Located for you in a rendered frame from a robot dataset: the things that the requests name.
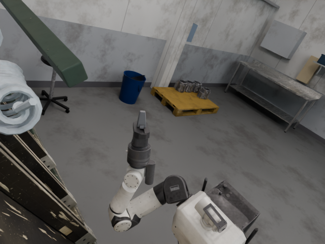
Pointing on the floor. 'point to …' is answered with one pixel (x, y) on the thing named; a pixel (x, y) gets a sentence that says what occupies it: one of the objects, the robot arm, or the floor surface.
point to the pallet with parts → (186, 98)
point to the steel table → (266, 71)
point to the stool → (51, 92)
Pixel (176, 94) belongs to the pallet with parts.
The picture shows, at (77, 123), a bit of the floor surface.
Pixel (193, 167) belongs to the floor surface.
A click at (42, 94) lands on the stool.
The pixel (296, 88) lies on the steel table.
